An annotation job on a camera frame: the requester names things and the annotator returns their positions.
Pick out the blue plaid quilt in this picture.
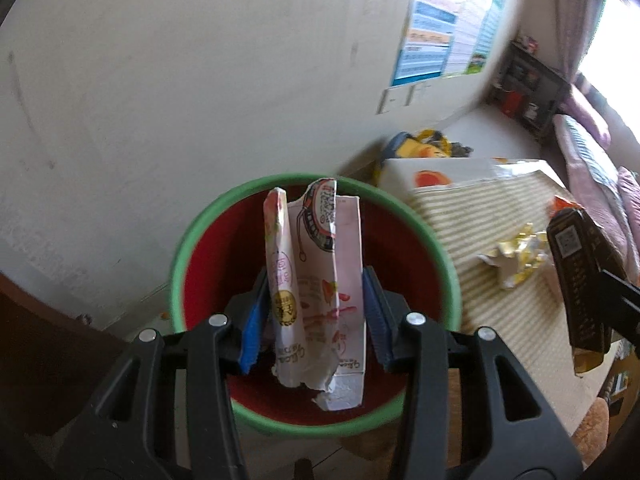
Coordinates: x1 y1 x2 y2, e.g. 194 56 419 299
564 117 622 197

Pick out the yellow duck toy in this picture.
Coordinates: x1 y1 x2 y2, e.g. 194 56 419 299
382 129 457 159

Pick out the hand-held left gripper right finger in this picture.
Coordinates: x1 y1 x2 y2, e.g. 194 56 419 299
362 265 584 480

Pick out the pink white snack wrapper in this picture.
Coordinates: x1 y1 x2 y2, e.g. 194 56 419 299
285 177 366 411

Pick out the bright window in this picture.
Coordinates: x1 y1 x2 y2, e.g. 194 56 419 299
576 0 640 107

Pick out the blue phonics wall poster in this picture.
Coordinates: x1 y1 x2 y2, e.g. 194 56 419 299
391 0 462 87

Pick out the dark side shelf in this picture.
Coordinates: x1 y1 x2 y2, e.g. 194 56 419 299
487 39 572 144

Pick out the green chart wall poster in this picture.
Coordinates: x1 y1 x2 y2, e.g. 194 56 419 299
467 0 507 77

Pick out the yellow crumpled wrapper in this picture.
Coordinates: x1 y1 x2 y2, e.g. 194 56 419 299
476 222 552 291

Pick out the white chart wall poster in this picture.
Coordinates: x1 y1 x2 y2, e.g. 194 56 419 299
444 0 495 79

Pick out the brown plush stool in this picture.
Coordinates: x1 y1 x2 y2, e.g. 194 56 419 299
574 399 612 467

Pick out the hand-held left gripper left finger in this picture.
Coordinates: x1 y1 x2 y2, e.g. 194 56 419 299
57 266 274 480

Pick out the purple pillow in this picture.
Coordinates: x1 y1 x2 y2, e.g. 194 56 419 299
564 82 614 149

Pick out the green red bin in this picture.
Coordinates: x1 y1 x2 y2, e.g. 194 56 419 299
169 174 461 436

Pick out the dark foil snack packet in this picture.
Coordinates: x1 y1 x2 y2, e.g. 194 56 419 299
546 208 627 377

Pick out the beige striped tablecloth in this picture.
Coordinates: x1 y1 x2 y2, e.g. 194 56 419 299
404 167 628 423

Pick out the sheer purple curtain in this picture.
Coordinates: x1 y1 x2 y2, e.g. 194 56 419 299
554 0 609 87

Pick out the pink sachet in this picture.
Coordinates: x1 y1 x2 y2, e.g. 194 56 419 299
263 187 307 392

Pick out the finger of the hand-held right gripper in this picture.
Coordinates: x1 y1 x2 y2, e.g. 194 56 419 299
597 268 640 349

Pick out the dark brown panel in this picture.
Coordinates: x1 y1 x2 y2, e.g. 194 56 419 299
0 272 127 437

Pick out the white wall socket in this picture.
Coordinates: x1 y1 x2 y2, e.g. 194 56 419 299
400 84 427 107
377 87 401 116

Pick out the white storage box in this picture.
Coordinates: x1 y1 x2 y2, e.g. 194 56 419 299
376 157 552 197

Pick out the orange blue snack wrapper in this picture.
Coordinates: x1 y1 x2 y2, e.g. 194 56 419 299
549 194 587 222

